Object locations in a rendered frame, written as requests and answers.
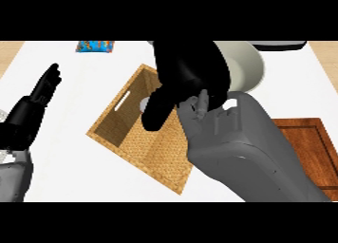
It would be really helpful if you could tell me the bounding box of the dark appliance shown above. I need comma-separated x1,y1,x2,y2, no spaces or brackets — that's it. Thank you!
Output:
249,41,310,52

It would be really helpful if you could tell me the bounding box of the brown wooden cutting board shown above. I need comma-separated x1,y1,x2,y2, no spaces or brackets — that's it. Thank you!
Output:
270,117,338,202

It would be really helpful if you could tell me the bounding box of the pale can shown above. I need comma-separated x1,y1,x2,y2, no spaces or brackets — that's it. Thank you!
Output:
139,95,155,114

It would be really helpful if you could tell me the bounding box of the wicker basket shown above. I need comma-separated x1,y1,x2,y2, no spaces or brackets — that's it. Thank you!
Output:
86,63,196,196

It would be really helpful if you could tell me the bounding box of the cream bowl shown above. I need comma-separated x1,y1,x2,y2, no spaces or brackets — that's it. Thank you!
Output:
213,41,267,95

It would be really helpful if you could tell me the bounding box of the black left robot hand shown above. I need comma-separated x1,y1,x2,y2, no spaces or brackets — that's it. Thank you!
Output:
0,63,64,152

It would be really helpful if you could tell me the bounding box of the blue patterned box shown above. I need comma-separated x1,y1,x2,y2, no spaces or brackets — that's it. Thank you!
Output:
74,41,117,54

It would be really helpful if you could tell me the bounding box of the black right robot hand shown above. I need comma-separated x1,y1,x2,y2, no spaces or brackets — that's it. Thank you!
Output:
142,41,235,133

